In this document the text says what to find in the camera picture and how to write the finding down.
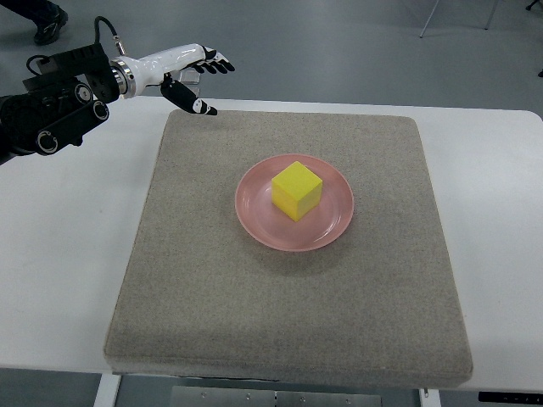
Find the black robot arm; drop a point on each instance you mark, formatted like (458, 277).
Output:
(66, 97)

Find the black label strip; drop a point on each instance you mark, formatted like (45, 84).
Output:
(510, 398)

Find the metal chair legs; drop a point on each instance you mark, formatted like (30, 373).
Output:
(477, 15)

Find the clear floor socket cover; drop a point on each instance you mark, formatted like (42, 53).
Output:
(190, 77)

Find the metal table frame plate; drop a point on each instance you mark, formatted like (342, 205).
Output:
(215, 396)

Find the yellow cube block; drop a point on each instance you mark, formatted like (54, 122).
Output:
(296, 190)

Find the black shoe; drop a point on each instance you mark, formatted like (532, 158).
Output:
(48, 33)

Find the white table leg left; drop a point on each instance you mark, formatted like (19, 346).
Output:
(107, 391)

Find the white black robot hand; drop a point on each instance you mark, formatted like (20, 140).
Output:
(158, 69)

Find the pink plate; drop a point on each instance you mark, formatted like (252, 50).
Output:
(268, 225)

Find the beige fabric mat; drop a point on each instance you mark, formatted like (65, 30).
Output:
(376, 307)

